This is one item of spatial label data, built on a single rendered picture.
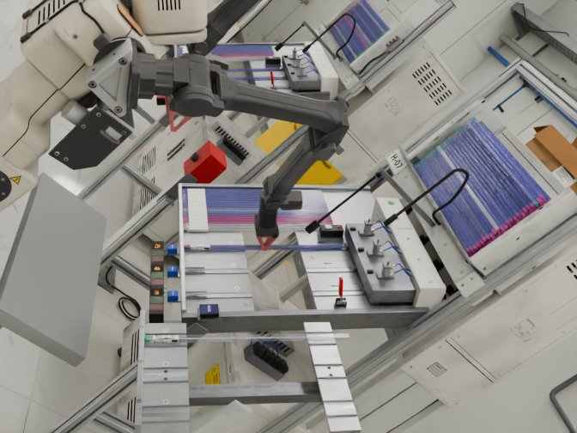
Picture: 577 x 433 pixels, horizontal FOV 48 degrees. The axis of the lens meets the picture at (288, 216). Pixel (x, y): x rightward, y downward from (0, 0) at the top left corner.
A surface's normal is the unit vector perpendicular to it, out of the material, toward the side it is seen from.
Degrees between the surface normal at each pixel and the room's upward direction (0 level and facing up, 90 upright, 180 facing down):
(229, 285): 43
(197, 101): 113
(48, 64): 90
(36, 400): 0
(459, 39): 90
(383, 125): 90
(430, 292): 90
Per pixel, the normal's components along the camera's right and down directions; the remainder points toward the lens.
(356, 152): 0.15, 0.56
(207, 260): 0.11, -0.83
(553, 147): -0.51, -0.63
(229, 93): 0.53, -0.34
